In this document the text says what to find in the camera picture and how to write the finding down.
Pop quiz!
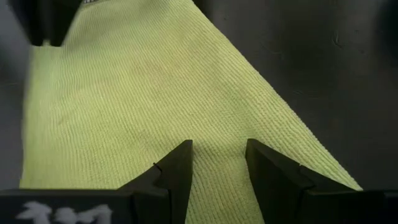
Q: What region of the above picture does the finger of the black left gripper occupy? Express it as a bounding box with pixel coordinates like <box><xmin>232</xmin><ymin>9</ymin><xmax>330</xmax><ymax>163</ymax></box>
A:
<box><xmin>46</xmin><ymin>0</ymin><xmax>84</xmax><ymax>47</ymax></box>
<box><xmin>9</xmin><ymin>0</ymin><xmax>48</xmax><ymax>47</ymax></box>

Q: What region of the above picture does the lime green microfiber towel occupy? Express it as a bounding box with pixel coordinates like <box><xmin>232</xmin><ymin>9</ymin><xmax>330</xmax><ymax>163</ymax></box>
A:
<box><xmin>19</xmin><ymin>0</ymin><xmax>364</xmax><ymax>224</ymax></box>

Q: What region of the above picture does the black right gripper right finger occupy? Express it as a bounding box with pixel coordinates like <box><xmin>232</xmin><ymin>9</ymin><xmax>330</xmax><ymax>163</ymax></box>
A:
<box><xmin>244</xmin><ymin>138</ymin><xmax>362</xmax><ymax>224</ymax></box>

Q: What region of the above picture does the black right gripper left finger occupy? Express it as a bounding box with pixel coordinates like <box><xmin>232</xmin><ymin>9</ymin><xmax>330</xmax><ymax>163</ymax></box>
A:
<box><xmin>117</xmin><ymin>139</ymin><xmax>195</xmax><ymax>224</ymax></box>

